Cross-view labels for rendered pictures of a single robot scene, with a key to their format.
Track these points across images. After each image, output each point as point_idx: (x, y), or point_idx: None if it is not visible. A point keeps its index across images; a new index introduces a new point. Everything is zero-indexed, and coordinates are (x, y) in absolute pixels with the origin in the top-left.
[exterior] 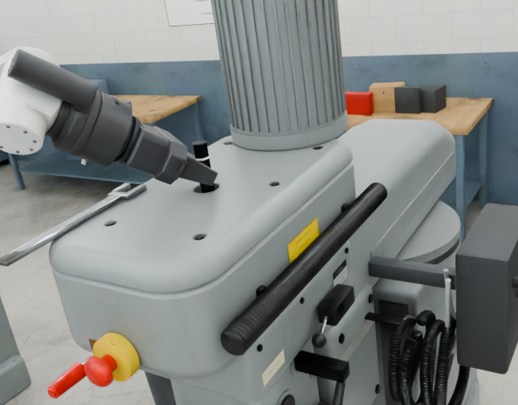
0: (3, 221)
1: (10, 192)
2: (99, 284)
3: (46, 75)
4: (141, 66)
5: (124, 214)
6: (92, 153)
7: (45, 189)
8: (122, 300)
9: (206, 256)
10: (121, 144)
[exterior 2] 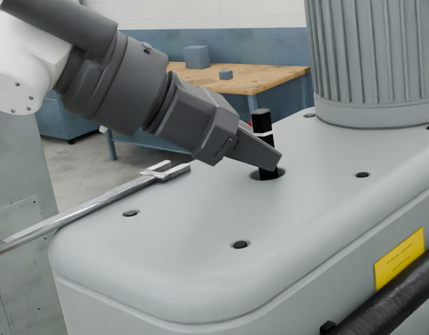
0: (92, 192)
1: (102, 162)
2: (102, 296)
3: (47, 9)
4: (247, 32)
5: (153, 201)
6: (110, 117)
7: (137, 161)
8: (127, 323)
9: (244, 275)
10: (148, 107)
